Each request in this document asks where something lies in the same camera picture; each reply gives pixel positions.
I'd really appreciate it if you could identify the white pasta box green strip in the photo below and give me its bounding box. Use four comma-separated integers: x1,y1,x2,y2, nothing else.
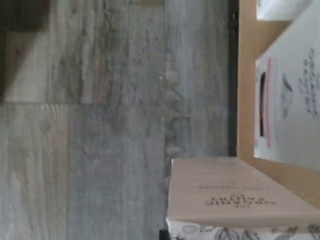
165,157,320,240

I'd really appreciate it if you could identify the wooden shelf board with boxes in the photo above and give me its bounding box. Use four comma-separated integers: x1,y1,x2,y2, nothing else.
236,0,320,202

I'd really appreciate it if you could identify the white pasta box pink strip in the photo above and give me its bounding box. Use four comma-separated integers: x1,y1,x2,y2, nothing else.
254,4,320,172

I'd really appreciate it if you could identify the white pasta box orange strip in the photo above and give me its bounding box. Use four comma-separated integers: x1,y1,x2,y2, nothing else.
256,0,305,22

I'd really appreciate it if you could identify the black metal shelf frame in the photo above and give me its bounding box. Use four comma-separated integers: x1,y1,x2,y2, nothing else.
227,0,241,159

